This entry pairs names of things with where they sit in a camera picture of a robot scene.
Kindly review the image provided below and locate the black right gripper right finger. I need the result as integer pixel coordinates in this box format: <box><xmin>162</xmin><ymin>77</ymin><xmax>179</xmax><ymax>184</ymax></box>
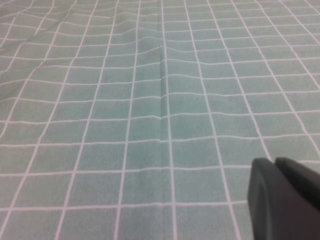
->
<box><xmin>274</xmin><ymin>156</ymin><xmax>320</xmax><ymax>209</ymax></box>

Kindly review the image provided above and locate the green white-grid tablecloth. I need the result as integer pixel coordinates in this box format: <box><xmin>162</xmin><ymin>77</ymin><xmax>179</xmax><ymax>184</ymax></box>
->
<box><xmin>0</xmin><ymin>0</ymin><xmax>320</xmax><ymax>240</ymax></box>

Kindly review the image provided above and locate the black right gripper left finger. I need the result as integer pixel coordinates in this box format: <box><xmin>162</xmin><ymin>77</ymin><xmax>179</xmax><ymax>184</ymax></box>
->
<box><xmin>247</xmin><ymin>157</ymin><xmax>320</xmax><ymax>240</ymax></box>

